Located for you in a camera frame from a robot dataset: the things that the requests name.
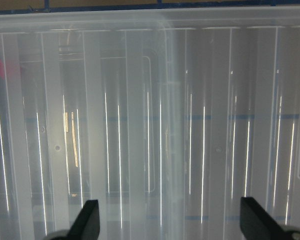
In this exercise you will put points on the clear plastic box lid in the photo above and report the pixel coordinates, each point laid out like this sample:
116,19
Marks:
167,117

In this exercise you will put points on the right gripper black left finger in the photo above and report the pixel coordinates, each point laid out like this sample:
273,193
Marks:
87,224

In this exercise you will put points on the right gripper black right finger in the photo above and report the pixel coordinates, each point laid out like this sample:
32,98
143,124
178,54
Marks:
257,224

